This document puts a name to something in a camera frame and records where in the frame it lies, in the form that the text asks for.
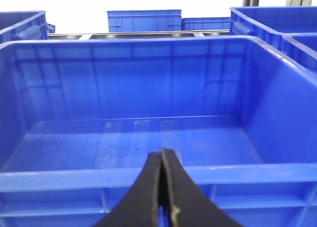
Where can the blue bin near right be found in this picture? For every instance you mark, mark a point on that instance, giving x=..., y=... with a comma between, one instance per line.
x=302, y=48

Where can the blue bin far right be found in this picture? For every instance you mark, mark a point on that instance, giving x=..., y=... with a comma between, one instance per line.
x=271, y=23

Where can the distant low blue crate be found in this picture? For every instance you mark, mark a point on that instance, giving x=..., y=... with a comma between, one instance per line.
x=205, y=23

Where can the blue plastic target bin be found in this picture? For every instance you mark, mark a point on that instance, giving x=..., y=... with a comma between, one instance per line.
x=79, y=118

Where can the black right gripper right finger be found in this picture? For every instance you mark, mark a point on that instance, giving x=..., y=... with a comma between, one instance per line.
x=188, y=206

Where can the metal rack rail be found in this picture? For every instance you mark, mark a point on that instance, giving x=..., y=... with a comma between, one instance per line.
x=139, y=35

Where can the blue bin far left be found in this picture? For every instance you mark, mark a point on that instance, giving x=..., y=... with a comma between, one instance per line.
x=23, y=25

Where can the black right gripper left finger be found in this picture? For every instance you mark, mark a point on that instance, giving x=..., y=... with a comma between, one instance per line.
x=139, y=207

